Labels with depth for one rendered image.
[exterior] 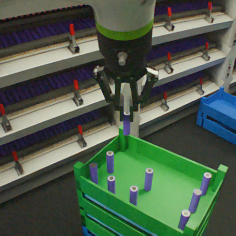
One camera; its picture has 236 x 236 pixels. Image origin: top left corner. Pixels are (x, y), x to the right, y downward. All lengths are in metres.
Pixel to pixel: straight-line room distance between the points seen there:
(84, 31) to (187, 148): 0.72
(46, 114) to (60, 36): 0.27
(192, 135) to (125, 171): 0.75
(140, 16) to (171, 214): 0.43
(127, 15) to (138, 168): 0.45
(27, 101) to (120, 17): 0.64
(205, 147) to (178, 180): 0.65
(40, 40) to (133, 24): 0.55
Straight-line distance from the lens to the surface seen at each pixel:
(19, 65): 0.85
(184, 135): 1.40
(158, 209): 0.65
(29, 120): 0.94
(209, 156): 1.31
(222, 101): 1.59
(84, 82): 1.04
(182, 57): 1.36
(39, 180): 1.15
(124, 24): 0.40
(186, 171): 0.73
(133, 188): 0.60
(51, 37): 0.92
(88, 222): 0.78
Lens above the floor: 0.84
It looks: 34 degrees down
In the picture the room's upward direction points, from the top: straight up
